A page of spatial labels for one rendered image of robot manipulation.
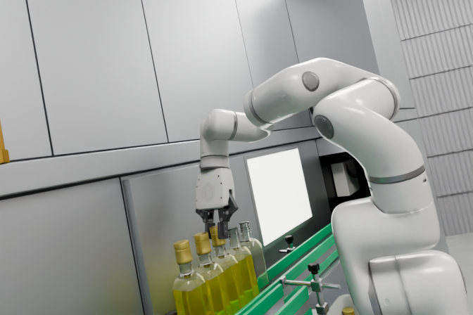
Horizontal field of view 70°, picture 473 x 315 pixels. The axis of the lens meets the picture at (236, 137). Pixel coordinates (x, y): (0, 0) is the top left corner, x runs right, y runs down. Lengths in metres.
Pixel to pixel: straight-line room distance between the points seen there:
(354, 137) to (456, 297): 0.28
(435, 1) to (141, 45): 3.99
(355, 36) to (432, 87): 2.74
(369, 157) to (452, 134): 3.92
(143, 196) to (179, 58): 0.46
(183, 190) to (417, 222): 0.61
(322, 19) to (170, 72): 0.98
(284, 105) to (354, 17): 1.19
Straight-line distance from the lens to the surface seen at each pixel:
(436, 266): 0.62
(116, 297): 0.88
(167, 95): 1.02
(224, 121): 0.79
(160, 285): 0.91
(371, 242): 0.57
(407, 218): 0.56
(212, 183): 0.84
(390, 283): 0.62
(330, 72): 0.65
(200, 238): 0.81
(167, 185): 0.92
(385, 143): 0.51
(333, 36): 1.78
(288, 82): 0.59
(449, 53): 4.54
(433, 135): 4.36
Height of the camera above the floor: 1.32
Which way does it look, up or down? 3 degrees up
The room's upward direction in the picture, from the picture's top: 11 degrees counter-clockwise
